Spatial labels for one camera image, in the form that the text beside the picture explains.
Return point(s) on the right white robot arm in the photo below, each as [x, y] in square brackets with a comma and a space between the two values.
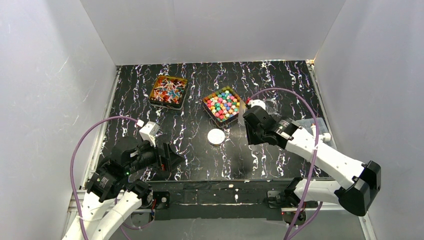
[355, 184]

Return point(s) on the clear plastic organizer box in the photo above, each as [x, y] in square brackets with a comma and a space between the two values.
[308, 122]

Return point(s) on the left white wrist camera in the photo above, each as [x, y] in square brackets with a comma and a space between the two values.
[148, 131]

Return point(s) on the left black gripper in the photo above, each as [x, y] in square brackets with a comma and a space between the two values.
[162, 156]

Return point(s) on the round white jar lid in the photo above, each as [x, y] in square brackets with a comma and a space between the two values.
[216, 136]

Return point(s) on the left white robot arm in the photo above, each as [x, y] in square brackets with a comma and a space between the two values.
[111, 197]

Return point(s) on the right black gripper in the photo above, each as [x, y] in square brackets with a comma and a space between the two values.
[253, 124]

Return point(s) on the tin of lollipops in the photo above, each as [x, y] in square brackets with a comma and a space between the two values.
[168, 92]

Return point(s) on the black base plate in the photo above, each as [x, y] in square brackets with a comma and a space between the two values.
[219, 199]

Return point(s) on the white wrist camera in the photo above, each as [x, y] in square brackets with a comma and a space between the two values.
[148, 131]
[255, 102]

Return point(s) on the tin of star candies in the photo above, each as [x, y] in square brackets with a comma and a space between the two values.
[223, 106]

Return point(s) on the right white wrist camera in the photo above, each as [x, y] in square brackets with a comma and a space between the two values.
[255, 102]

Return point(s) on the clear round jar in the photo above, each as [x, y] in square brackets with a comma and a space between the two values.
[271, 107]

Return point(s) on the clear plastic scoop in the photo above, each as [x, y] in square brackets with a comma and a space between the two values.
[242, 109]

